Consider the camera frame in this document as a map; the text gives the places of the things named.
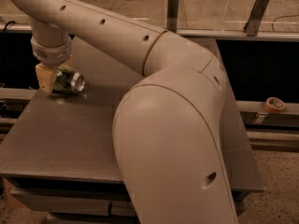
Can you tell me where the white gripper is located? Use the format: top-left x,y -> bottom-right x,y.
31,37 -> 72,94

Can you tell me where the green soda can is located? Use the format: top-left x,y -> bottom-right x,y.
53,69 -> 85,93

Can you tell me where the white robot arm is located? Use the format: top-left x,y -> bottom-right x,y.
11,0 -> 238,224

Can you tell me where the grey table with drawer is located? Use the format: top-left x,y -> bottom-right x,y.
1,39 -> 264,224

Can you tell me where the orange tape roll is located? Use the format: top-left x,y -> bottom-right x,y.
265,97 -> 285,113

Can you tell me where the black cable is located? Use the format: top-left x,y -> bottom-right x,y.
0,21 -> 17,67

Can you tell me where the middle metal bracket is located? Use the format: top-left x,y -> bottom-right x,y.
166,0 -> 179,33

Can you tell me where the metal bracket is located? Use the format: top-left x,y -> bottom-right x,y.
166,0 -> 179,33
244,0 -> 270,36

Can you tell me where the metal rail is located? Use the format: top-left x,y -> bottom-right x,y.
0,23 -> 299,43

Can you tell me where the black drawer handle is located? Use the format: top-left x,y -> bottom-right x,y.
107,202 -> 112,217

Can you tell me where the right metal bracket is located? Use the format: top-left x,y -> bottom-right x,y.
244,0 -> 270,36

